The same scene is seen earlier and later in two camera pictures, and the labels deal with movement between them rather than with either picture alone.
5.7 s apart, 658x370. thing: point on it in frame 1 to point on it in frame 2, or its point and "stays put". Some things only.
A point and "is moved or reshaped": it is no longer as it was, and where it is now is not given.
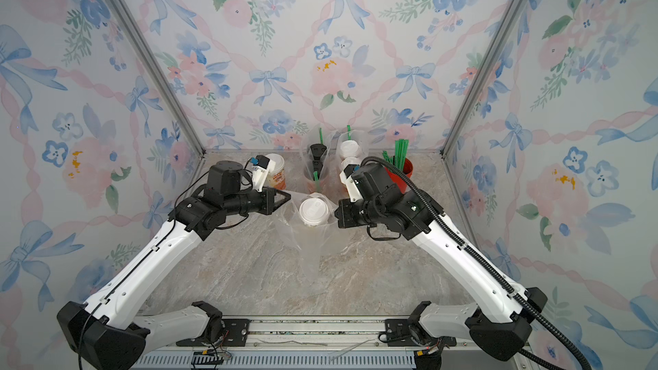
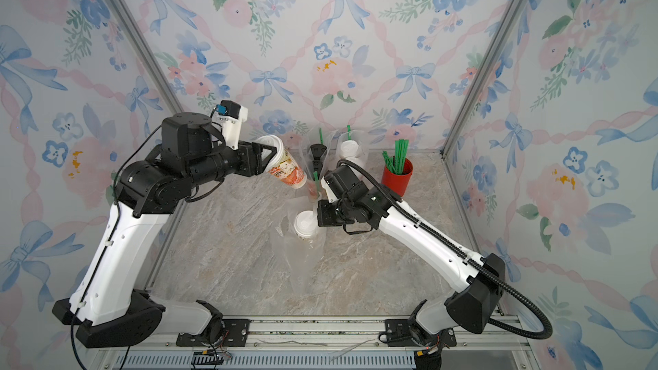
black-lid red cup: [317, 166] stays put
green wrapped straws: [401, 152] stays put
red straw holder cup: [408, 168] stays put
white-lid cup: [277, 179] is moved or reshaped
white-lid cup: [352, 149] stays put
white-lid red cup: [349, 148] stays put
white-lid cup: [314, 211] is moved or reshaped
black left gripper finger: [286, 197] to [261, 164]
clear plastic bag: [308, 220] is moved or reshaped
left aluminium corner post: [145, 45] stays put
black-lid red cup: [317, 151] stays put
